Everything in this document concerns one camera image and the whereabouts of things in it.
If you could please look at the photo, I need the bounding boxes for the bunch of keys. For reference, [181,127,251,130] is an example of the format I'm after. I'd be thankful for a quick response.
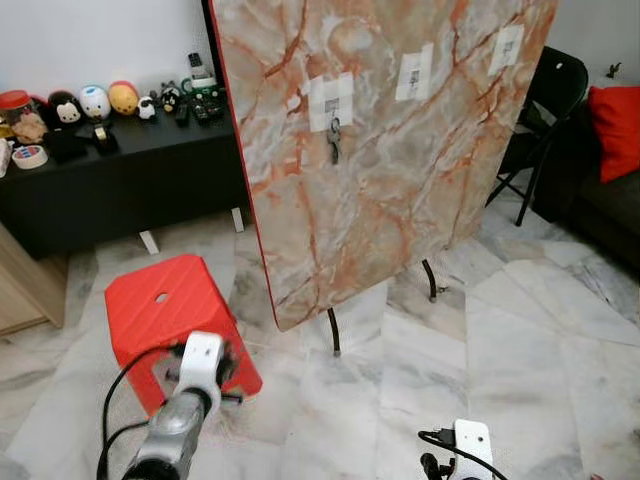
[327,117,344,166]

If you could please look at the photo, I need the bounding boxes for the white paper hook label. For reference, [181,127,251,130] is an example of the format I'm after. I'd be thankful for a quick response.
[490,25,525,76]
[395,44,435,103]
[308,72,356,131]

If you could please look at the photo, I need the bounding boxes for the red plastic stool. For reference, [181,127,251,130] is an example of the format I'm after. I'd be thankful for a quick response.
[104,253,264,417]

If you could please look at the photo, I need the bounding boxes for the black low console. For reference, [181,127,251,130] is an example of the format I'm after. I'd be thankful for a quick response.
[0,110,251,259]

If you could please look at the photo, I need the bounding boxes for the light wooden cabinet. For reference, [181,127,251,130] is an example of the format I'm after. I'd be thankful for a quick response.
[0,222,69,336]

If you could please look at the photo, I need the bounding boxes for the orange marble pattern board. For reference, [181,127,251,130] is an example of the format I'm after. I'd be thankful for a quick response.
[208,0,559,332]

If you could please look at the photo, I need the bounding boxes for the black tape dispenser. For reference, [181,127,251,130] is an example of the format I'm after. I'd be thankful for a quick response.
[90,122,119,154]

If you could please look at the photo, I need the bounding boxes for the dark sofa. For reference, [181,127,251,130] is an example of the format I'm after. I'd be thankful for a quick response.
[530,90,640,271]

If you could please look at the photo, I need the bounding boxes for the black pouch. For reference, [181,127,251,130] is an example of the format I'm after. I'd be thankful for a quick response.
[45,130,91,164]

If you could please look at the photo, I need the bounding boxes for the black toy figure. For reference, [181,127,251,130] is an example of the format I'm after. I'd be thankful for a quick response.
[158,82,183,114]

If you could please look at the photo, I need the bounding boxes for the green mug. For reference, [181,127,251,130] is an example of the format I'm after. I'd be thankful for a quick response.
[194,80,223,102]

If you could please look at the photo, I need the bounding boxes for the yellow orange round toy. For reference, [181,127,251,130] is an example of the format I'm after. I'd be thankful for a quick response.
[108,80,141,116]

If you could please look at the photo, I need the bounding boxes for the white tape roll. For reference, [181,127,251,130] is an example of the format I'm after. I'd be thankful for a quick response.
[12,146,49,170]

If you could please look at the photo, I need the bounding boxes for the white blue round toy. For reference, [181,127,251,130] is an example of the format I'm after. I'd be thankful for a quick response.
[79,85,112,122]

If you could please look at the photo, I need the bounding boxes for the black mouse plush toy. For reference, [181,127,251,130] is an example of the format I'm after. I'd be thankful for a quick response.
[47,90,84,128]

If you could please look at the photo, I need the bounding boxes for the brown plush toy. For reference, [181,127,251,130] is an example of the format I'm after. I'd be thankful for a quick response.
[12,112,49,147]

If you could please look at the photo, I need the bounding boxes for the red cushion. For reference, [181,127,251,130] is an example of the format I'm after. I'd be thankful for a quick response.
[587,85,640,184]

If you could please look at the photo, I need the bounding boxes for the red lid jar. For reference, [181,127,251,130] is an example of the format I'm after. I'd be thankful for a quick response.
[0,90,36,141]

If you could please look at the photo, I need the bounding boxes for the black folding chair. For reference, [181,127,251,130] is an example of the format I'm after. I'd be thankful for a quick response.
[487,46,591,227]

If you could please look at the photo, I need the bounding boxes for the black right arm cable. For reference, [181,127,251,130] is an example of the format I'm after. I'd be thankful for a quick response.
[417,428,483,473]

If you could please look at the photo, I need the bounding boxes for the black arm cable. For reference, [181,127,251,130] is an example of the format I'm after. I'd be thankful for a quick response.
[417,428,483,473]
[97,420,151,480]
[96,344,187,480]

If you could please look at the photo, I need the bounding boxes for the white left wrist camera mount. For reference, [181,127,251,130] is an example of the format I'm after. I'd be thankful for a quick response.
[178,331,225,393]

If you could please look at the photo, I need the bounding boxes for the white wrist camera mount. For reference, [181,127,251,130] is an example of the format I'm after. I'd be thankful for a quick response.
[178,331,225,393]
[452,419,494,480]

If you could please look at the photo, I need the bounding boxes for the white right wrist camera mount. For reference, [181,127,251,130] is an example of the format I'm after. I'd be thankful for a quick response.
[452,419,494,480]

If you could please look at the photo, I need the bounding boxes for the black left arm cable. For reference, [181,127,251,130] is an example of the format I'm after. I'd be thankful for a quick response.
[97,420,151,480]
[96,344,187,480]

